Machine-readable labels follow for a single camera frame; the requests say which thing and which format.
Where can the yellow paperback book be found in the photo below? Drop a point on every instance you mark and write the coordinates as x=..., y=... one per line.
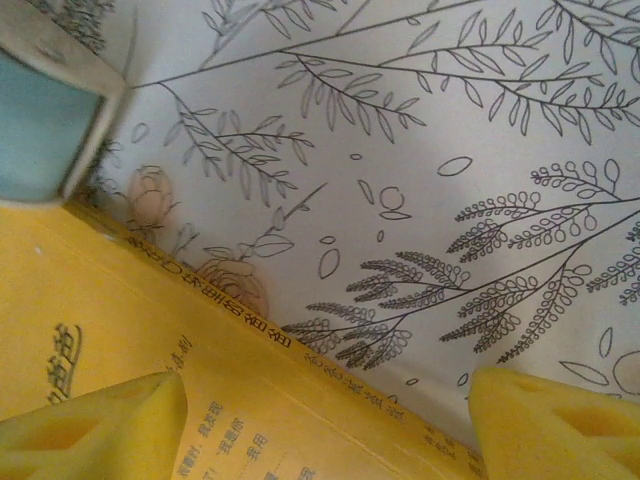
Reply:
x=100, y=300

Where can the floral table cloth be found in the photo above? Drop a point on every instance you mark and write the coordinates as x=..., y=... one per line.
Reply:
x=400, y=150

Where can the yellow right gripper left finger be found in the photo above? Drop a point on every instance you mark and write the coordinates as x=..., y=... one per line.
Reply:
x=90, y=435

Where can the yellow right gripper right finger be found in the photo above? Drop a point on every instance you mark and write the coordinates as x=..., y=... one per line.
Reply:
x=560, y=435

